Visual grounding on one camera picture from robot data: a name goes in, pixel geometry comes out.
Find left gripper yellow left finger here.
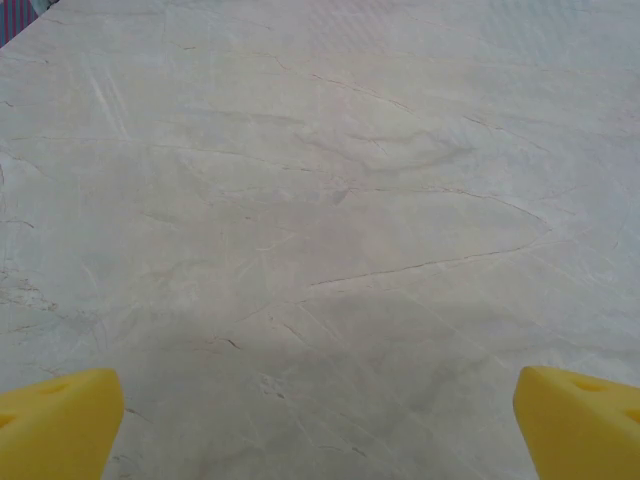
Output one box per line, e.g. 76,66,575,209
0,368,125,480

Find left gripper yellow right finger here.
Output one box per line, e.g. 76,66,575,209
514,365,640,480

